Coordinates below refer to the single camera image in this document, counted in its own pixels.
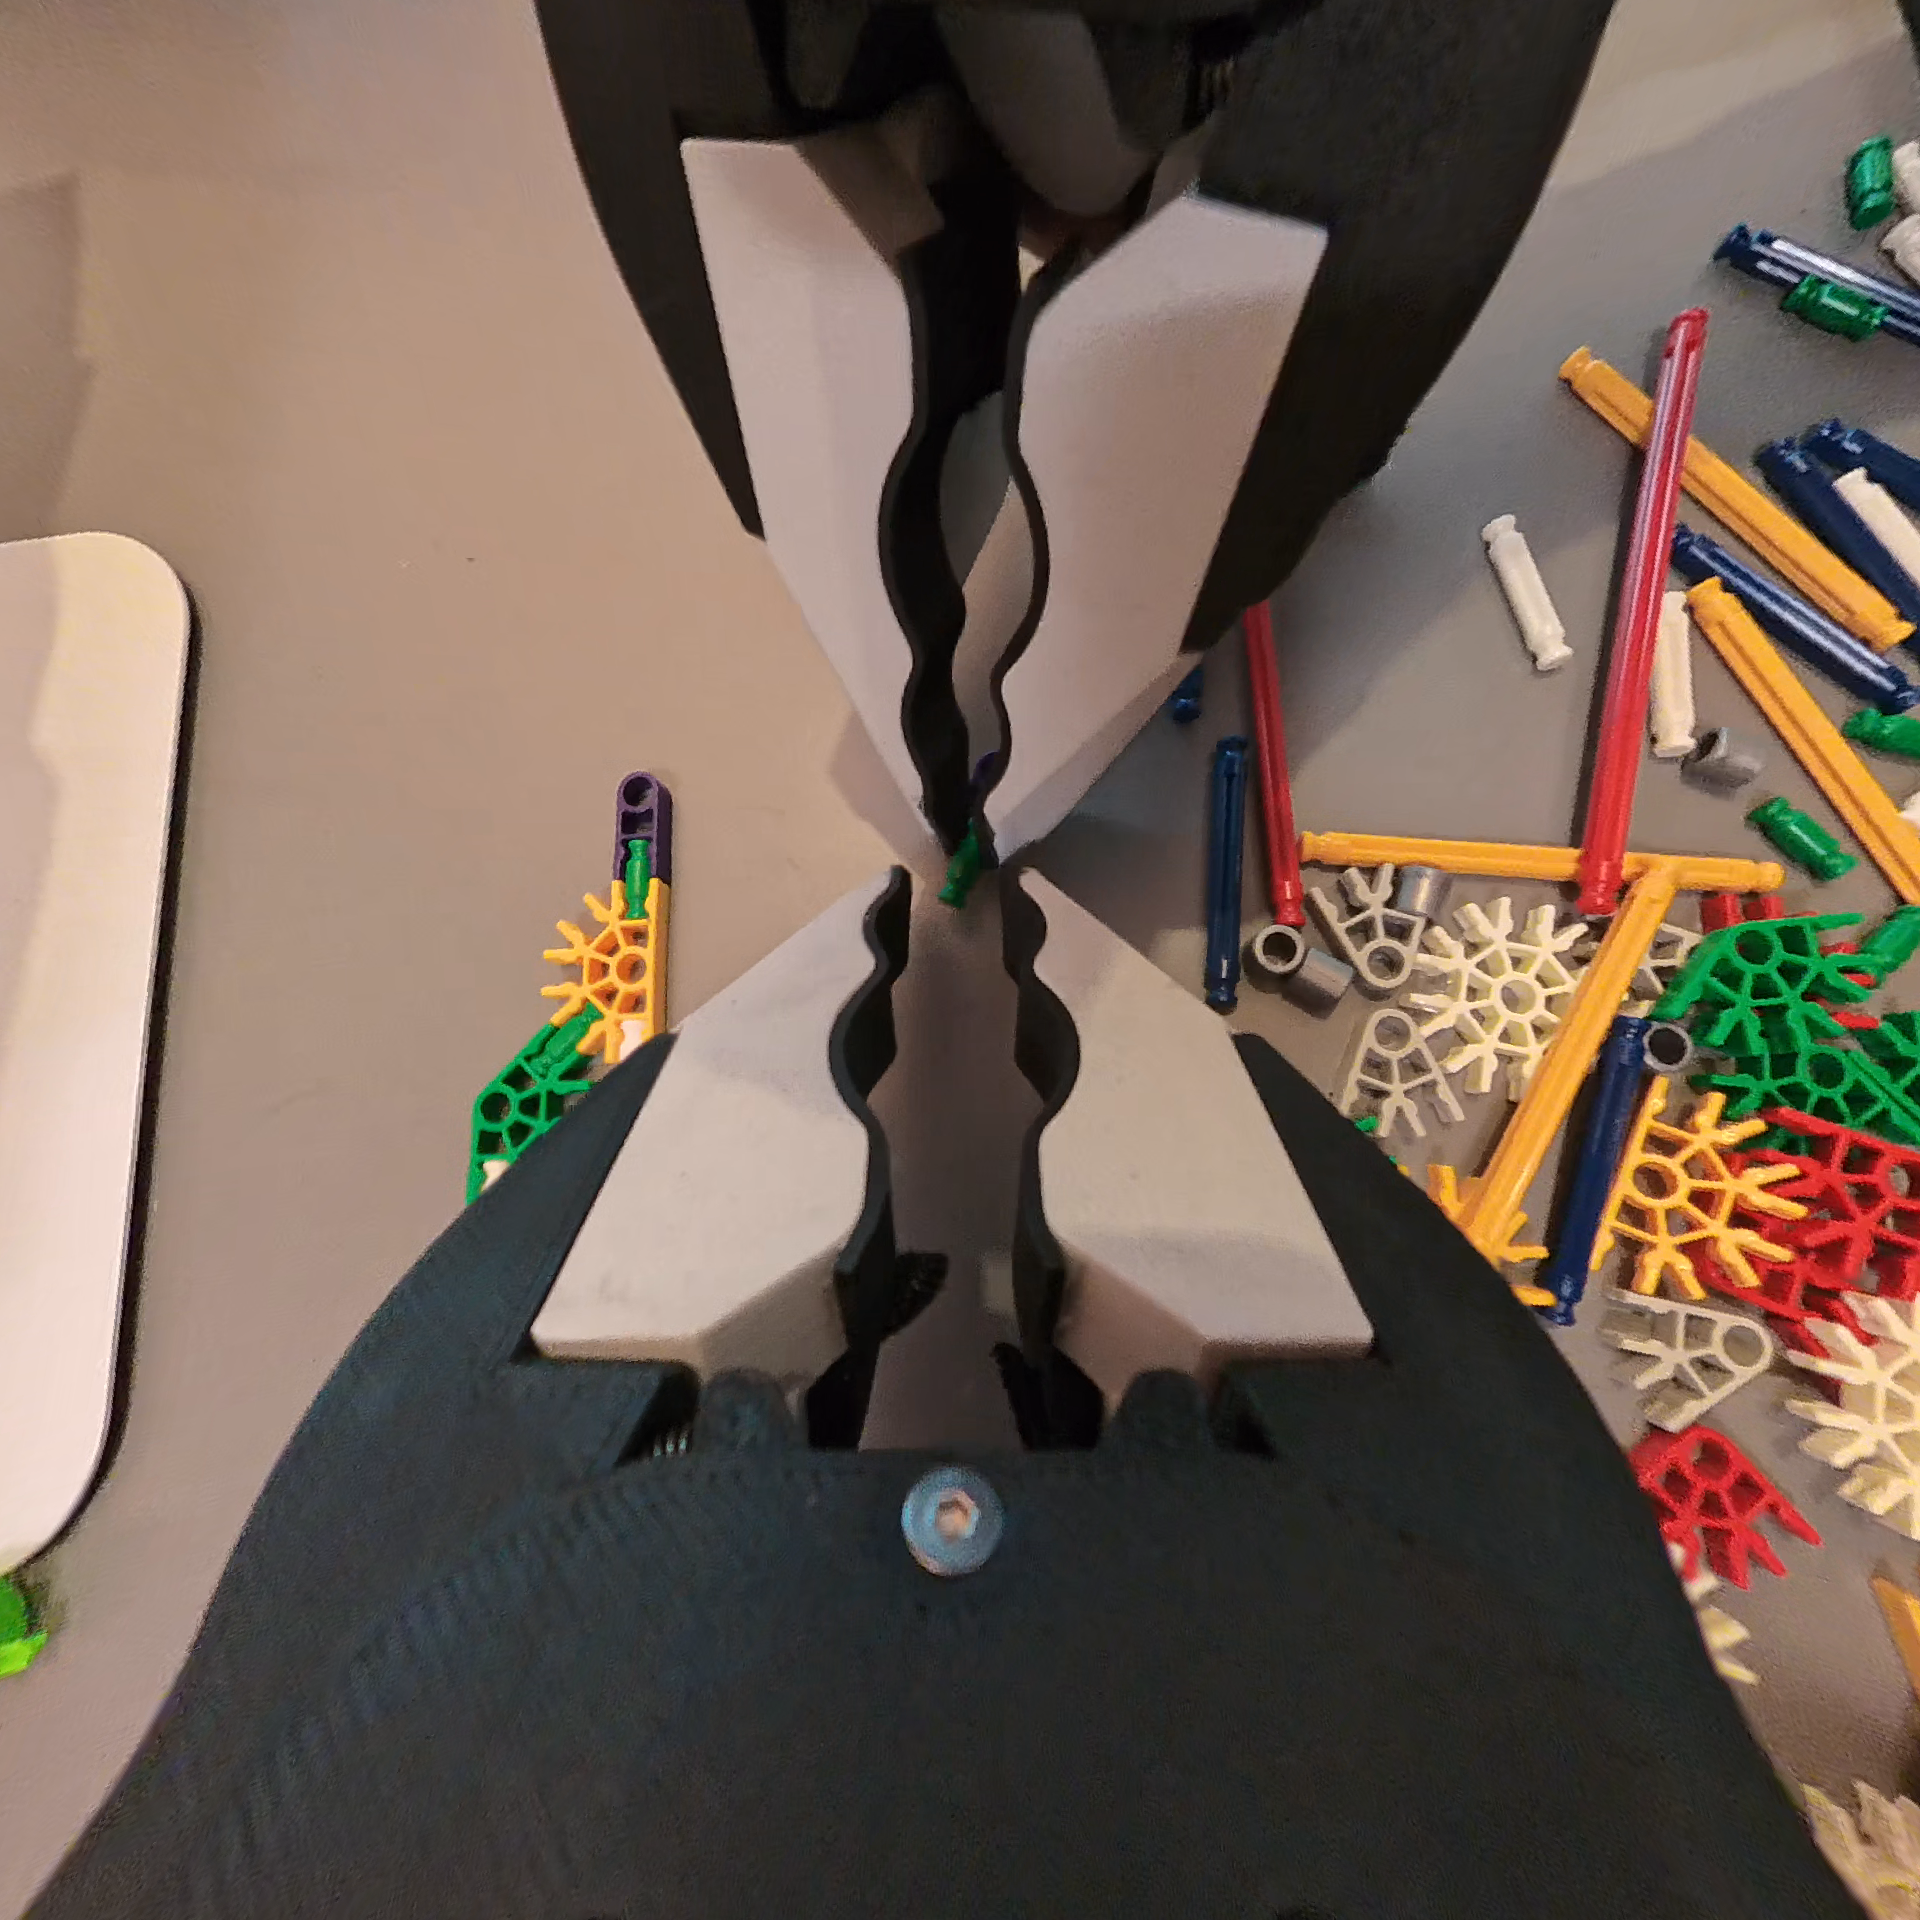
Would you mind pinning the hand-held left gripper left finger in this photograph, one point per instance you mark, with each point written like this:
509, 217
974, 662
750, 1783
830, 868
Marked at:
704, 1199

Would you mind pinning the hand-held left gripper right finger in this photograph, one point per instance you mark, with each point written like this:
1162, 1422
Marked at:
1200, 1199

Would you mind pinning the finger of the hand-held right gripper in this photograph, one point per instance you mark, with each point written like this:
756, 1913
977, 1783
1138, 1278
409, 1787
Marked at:
812, 377
1156, 449

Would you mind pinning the purple clip connector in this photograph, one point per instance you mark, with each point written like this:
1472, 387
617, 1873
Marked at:
983, 781

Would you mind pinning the pile of colourful toy pieces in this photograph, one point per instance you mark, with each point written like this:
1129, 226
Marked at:
1518, 990

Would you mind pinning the short green rod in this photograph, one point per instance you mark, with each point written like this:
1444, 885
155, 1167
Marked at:
965, 866

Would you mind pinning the assembled multicolour toy model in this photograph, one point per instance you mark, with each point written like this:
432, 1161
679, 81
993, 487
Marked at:
617, 975

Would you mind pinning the dark blue rod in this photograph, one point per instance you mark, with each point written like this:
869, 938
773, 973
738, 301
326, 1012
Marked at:
1187, 691

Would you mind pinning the bright green plastic piece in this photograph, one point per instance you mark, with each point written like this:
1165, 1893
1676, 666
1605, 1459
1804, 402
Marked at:
16, 1629

